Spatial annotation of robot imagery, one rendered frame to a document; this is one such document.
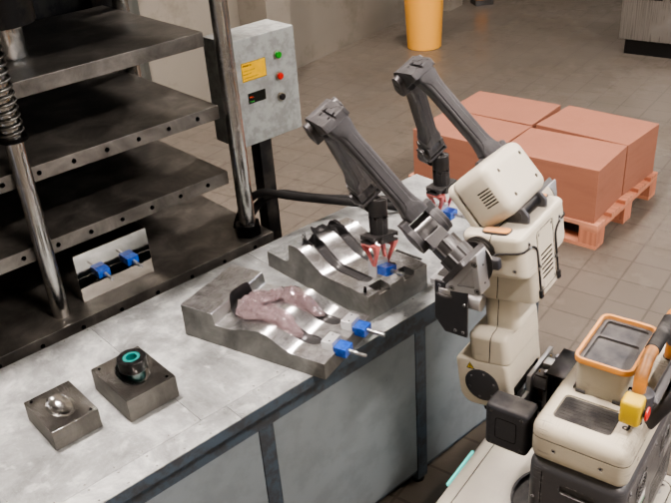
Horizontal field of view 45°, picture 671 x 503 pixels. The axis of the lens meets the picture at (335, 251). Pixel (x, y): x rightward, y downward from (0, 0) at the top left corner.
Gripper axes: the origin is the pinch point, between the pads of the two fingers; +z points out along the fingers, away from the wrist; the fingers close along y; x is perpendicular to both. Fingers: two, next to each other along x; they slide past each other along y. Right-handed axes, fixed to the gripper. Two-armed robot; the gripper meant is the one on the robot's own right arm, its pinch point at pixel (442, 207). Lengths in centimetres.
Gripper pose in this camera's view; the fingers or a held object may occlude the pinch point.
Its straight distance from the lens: 285.5
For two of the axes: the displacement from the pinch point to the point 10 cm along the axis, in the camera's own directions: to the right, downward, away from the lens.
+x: 7.4, 2.5, -6.2
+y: -6.6, 4.1, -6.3
